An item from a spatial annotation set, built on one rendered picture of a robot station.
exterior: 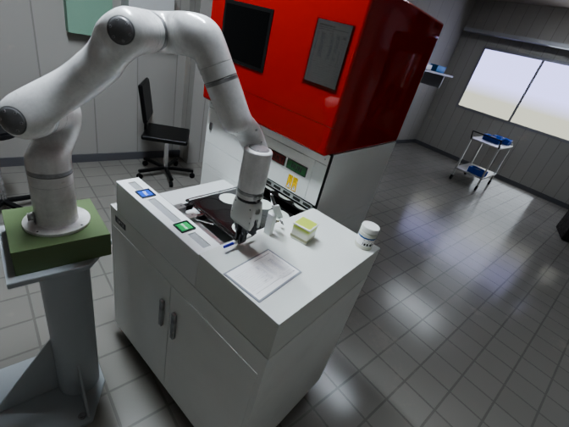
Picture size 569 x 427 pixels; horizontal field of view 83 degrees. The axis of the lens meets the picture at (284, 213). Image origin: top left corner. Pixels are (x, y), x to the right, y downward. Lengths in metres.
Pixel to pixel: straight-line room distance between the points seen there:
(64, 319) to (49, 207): 0.48
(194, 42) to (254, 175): 0.36
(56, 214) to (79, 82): 0.44
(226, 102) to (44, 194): 0.64
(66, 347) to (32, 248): 0.56
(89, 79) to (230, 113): 0.37
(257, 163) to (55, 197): 0.64
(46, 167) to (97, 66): 0.35
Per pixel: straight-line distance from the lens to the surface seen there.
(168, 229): 1.18
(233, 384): 1.23
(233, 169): 1.80
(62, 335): 1.59
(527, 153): 7.82
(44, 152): 1.19
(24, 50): 3.61
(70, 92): 1.05
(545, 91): 7.79
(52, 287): 1.42
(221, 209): 1.43
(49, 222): 1.27
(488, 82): 8.05
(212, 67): 0.89
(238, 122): 0.90
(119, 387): 1.92
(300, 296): 0.99
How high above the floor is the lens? 1.63
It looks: 29 degrees down
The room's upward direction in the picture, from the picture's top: 15 degrees clockwise
